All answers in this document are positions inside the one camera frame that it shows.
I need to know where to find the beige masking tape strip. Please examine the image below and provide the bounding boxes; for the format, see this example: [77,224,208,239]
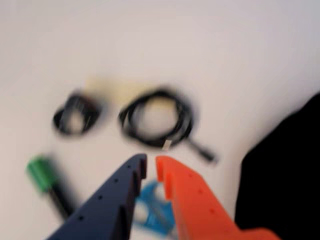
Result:
[86,77,161,101]

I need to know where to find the blue-handled scissors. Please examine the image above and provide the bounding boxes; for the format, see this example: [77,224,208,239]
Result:
[132,181,176,236]

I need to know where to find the coiled black usb cable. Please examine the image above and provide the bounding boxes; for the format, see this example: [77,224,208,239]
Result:
[118,89,219,164]

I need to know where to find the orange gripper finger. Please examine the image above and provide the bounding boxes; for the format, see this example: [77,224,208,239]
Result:
[155,154,281,240]

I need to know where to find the navy gripper finger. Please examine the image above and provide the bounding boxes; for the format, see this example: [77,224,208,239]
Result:
[47,153,148,240]

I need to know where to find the black fabric bag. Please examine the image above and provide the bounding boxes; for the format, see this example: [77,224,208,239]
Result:
[234,92,320,240]

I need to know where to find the black marker green cap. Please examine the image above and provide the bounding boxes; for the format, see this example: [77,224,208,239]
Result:
[24,154,74,221]

